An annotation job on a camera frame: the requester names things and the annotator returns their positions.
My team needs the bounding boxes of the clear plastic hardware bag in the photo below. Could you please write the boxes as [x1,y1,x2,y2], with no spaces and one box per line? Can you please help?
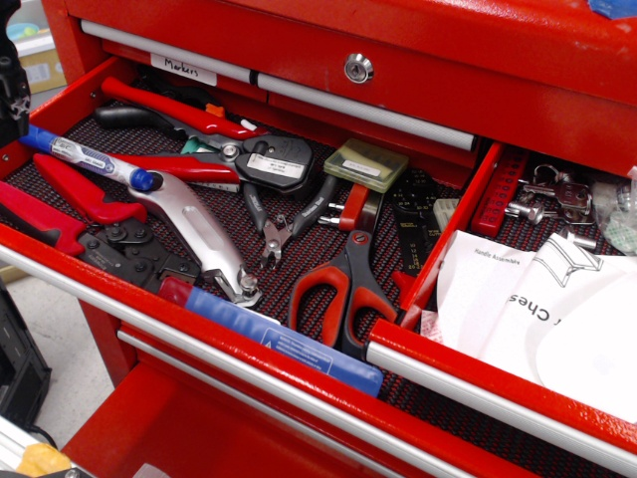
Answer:
[591,166,636,256]

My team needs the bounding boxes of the red screwdriver bit holder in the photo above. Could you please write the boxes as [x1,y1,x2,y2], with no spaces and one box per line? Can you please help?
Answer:
[318,183,369,231]

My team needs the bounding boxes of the red black scissors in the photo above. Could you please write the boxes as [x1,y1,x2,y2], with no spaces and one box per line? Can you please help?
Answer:
[288,230,397,359]

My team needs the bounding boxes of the black wire stripper gauge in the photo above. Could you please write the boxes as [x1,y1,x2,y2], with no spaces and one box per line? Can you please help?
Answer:
[390,168,441,277]

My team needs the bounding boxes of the red black punch pliers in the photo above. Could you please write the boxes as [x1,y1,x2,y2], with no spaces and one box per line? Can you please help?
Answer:
[101,77,314,198]

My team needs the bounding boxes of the red right open drawer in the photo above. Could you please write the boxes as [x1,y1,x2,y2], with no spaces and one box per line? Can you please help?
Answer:
[364,142,636,477]

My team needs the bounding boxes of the white paper manual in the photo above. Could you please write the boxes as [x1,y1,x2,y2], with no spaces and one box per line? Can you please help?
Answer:
[437,231,636,382]

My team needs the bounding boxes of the blue white marker pen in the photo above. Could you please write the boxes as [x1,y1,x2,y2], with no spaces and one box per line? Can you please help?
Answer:
[19,124,154,191]

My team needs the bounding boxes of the red left open drawer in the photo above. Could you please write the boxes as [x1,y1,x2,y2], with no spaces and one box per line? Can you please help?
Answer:
[0,56,489,478]

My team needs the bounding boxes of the black handled pliers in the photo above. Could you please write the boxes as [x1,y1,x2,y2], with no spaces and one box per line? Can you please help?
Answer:
[93,106,187,140]

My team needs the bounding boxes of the silver chest lock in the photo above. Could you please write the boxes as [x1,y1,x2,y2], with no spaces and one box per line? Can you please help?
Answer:
[343,53,374,84]

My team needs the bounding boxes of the red tool chest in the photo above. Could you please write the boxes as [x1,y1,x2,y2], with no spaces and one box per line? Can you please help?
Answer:
[37,1,636,477]

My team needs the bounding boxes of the silver key bunch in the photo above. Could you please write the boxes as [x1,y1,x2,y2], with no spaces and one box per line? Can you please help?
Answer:
[505,163,594,225]

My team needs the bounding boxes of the blue red flat tool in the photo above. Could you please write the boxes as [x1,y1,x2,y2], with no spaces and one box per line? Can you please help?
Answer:
[158,277,384,397]

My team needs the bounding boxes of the silver cable stripper tool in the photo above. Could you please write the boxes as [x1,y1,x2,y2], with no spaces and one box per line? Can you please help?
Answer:
[128,171,262,308]

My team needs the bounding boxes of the white apple mouse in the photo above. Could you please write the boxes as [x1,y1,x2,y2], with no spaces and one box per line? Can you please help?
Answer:
[535,273,636,423]

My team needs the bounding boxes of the cardboard box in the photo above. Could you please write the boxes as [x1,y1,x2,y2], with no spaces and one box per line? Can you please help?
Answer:
[20,47,67,95]

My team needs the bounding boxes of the small grey flush cutters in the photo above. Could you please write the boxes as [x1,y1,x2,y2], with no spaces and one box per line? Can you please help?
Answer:
[243,175,338,269]

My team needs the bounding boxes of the red handled crimping tool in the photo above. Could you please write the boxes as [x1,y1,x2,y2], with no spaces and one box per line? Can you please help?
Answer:
[0,152,203,295]

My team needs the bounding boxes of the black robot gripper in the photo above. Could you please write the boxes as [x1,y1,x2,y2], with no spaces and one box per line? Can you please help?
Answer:
[0,0,31,147]

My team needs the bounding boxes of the red open drawer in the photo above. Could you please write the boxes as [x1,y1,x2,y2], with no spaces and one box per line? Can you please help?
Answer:
[0,56,489,478]
[364,142,636,477]

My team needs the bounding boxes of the clear yellow plastic case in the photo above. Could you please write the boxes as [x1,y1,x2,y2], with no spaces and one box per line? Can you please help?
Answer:
[323,138,409,193]

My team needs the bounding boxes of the black crate on floor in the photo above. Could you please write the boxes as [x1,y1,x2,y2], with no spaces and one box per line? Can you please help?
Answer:
[1,283,52,428]

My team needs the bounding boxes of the white markers label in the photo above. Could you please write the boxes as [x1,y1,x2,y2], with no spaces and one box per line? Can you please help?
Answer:
[150,53,217,86]

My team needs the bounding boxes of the red bit holder strip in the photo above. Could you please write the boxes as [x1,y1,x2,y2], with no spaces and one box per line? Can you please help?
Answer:
[471,147,530,238]

